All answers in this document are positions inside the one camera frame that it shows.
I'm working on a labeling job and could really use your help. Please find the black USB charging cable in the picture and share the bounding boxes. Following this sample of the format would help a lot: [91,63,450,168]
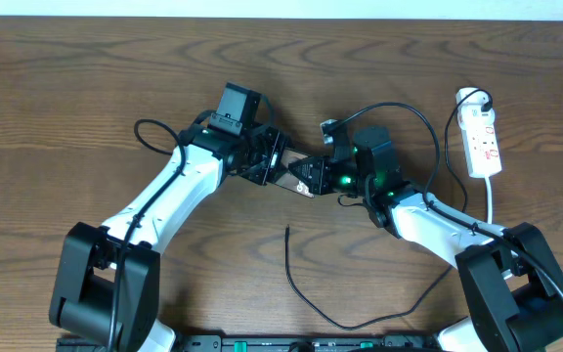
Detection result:
[283,89,494,331]

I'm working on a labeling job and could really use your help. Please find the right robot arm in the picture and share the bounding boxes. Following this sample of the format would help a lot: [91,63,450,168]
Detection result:
[288,126,563,351]

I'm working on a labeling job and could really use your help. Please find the white power strip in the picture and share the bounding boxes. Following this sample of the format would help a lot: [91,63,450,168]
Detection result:
[455,87,502,179]

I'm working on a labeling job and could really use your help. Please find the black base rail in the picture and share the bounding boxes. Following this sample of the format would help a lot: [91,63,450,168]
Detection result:
[172,334,442,352]

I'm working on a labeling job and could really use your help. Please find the white power strip cord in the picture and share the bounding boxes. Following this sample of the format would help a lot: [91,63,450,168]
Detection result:
[484,176,495,226]

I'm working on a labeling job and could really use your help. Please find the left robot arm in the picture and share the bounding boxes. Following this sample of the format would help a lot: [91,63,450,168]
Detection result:
[49,83,286,351]

